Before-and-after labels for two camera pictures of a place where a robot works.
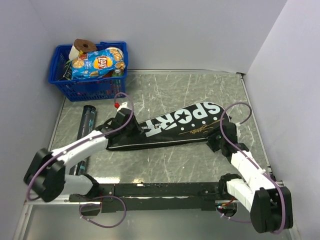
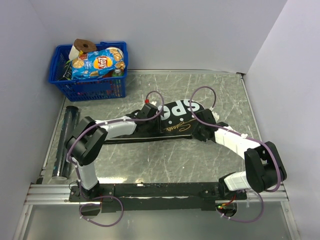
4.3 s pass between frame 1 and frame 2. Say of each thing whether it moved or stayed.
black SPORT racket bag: moved
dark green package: stayed
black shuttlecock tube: moved
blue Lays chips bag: stayed
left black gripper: moved
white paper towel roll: stayed
